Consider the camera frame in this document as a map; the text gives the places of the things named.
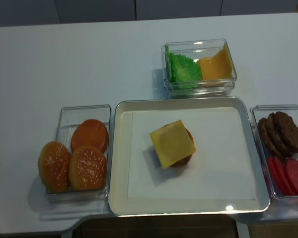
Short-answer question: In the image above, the yellow cheese slice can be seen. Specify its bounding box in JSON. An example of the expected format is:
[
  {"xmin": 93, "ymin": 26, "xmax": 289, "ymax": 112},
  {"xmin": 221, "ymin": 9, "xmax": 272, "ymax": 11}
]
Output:
[
  {"xmin": 197, "ymin": 45, "xmax": 232, "ymax": 81},
  {"xmin": 149, "ymin": 119, "xmax": 197, "ymax": 170}
]

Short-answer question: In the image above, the brown meat patty middle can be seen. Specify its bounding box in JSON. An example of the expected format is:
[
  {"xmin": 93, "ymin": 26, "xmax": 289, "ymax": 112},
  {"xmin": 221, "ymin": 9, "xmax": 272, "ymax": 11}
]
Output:
[{"xmin": 266, "ymin": 113, "xmax": 293, "ymax": 158}]

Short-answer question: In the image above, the left sesame bun top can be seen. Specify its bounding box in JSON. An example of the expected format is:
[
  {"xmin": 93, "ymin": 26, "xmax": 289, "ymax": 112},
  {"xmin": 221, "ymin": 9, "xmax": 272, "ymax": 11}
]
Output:
[{"xmin": 38, "ymin": 141, "xmax": 71, "ymax": 193}]

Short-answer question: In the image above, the silver metal tray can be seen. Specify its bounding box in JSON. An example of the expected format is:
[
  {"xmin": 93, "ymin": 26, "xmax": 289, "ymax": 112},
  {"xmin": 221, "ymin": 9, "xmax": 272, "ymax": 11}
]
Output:
[{"xmin": 108, "ymin": 97, "xmax": 270, "ymax": 216}]

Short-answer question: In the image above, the red tomato slice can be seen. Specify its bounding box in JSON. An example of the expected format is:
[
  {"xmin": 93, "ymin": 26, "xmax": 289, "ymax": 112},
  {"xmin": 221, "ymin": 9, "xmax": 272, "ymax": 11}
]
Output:
[
  {"xmin": 267, "ymin": 156, "xmax": 295, "ymax": 196},
  {"xmin": 284, "ymin": 159, "xmax": 298, "ymax": 195}
]

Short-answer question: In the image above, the red tomato slice right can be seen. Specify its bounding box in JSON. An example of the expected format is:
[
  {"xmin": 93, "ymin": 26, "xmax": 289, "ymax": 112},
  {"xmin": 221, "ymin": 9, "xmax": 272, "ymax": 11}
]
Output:
[{"xmin": 284, "ymin": 159, "xmax": 298, "ymax": 195}]

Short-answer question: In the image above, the yellow cheese slice in container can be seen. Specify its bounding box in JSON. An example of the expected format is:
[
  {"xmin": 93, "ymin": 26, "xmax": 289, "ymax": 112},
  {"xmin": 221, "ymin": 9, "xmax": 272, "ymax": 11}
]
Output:
[{"xmin": 197, "ymin": 45, "xmax": 232, "ymax": 81}]

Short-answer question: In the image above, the green lettuce leaf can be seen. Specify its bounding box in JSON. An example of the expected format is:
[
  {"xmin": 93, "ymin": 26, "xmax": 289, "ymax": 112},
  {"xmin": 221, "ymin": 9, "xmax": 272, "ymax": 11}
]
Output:
[{"xmin": 165, "ymin": 46, "xmax": 202, "ymax": 90}]

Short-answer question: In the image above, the red tomato slice left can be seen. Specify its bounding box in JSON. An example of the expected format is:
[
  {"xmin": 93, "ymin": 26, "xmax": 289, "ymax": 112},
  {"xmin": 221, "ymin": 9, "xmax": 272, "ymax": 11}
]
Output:
[{"xmin": 267, "ymin": 156, "xmax": 295, "ymax": 196}]

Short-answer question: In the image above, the clear lettuce cheese container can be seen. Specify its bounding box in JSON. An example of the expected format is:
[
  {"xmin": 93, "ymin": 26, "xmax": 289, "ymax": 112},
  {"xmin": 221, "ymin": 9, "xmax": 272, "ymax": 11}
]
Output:
[{"xmin": 161, "ymin": 39, "xmax": 237, "ymax": 98}]

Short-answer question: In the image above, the brown meat patty left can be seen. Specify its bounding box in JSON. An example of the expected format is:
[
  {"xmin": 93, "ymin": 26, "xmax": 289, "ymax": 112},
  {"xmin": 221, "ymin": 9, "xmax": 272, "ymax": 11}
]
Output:
[{"xmin": 258, "ymin": 118, "xmax": 285, "ymax": 161}]

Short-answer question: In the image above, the brown meat patty on bun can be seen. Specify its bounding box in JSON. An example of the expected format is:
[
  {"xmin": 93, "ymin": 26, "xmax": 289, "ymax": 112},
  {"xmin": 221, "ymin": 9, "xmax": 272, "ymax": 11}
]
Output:
[{"xmin": 163, "ymin": 123, "xmax": 195, "ymax": 169}]

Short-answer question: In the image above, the brown meat patty right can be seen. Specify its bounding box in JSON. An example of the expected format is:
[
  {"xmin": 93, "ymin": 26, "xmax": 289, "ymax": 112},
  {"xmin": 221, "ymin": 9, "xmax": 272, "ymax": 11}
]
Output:
[{"xmin": 274, "ymin": 112, "xmax": 298, "ymax": 153}]

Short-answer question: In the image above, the plain bun bottom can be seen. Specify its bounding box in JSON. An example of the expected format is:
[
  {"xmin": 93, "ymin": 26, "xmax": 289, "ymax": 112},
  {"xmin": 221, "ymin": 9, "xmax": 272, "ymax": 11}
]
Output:
[{"xmin": 71, "ymin": 119, "xmax": 109, "ymax": 153}]

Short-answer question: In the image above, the clear bun container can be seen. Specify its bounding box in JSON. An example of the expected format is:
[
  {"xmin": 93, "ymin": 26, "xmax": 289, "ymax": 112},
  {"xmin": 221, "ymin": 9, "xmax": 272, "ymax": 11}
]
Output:
[{"xmin": 46, "ymin": 105, "xmax": 111, "ymax": 203}]

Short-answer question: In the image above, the sesame bun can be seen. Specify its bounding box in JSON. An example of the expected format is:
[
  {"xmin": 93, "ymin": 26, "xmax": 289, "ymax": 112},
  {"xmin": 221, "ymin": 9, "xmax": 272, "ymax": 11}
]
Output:
[
  {"xmin": 69, "ymin": 146, "xmax": 107, "ymax": 191},
  {"xmin": 38, "ymin": 141, "xmax": 71, "ymax": 193}
]

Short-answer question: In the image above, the right sesame bun top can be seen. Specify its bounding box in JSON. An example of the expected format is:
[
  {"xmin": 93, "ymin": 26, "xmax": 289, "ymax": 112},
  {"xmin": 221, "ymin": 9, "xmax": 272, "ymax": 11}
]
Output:
[{"xmin": 69, "ymin": 146, "xmax": 107, "ymax": 191}]

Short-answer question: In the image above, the clear patty tomato container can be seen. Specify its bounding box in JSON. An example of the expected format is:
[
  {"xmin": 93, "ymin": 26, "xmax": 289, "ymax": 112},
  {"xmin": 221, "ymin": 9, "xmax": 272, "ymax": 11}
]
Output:
[{"xmin": 250, "ymin": 105, "xmax": 298, "ymax": 201}]

